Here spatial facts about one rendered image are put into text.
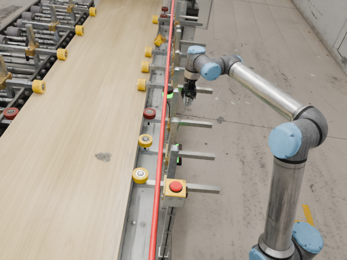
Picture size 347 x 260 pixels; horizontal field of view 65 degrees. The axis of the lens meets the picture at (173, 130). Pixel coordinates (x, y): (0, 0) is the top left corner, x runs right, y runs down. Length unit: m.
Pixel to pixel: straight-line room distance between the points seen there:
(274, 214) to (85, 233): 0.76
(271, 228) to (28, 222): 0.99
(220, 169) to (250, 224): 0.59
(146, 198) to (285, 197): 0.82
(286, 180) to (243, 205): 1.46
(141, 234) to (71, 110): 0.84
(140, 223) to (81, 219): 0.40
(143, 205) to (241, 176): 1.34
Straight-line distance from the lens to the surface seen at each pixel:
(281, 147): 1.02
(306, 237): 1.46
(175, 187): 0.94
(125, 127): 1.64
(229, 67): 1.42
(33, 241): 1.27
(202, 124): 1.78
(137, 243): 1.51
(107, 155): 1.47
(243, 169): 2.79
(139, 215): 1.59
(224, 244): 2.29
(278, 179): 1.11
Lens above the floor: 1.99
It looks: 41 degrees down
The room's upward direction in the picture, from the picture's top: 8 degrees clockwise
